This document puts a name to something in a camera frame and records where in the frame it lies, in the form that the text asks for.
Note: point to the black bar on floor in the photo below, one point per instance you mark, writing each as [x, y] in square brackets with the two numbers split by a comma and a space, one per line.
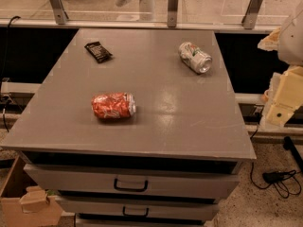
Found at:
[289, 145]

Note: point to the left metal bracket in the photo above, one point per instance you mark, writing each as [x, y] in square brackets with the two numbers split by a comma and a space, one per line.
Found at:
[59, 13]

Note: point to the cardboard box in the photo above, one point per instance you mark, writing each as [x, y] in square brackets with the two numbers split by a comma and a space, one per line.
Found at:
[26, 204]

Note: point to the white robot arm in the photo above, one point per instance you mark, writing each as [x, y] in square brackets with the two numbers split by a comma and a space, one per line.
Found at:
[287, 40]

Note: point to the middle metal bracket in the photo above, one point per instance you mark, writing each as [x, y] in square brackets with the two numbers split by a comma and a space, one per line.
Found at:
[172, 13]

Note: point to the black rxbar chocolate wrapper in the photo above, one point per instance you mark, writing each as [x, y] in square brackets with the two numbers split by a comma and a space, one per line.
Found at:
[99, 53]

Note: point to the drawer black handle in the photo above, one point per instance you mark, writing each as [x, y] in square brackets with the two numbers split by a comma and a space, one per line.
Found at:
[135, 212]
[130, 186]

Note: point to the right metal bracket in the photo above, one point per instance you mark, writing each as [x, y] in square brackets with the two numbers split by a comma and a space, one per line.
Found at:
[251, 15]

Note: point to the metal bracket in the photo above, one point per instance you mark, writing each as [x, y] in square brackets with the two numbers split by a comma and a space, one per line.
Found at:
[172, 13]
[59, 13]
[251, 15]

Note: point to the black power adapter with cable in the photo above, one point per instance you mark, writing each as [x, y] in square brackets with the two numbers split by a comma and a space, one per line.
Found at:
[277, 180]

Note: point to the red coke can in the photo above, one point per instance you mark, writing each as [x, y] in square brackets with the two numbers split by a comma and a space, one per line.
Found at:
[113, 105]

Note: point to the grey drawer cabinet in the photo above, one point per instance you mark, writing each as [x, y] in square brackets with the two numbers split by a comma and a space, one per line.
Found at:
[187, 137]

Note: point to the top drawer black handle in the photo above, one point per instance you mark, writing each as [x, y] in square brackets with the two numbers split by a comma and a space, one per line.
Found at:
[130, 186]

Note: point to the middle drawer black handle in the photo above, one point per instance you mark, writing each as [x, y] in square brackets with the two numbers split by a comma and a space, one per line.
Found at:
[135, 212]

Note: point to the white green soda can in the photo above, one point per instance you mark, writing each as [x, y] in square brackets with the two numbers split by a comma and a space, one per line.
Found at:
[196, 59]

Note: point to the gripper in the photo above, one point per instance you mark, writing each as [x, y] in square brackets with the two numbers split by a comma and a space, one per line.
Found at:
[292, 43]

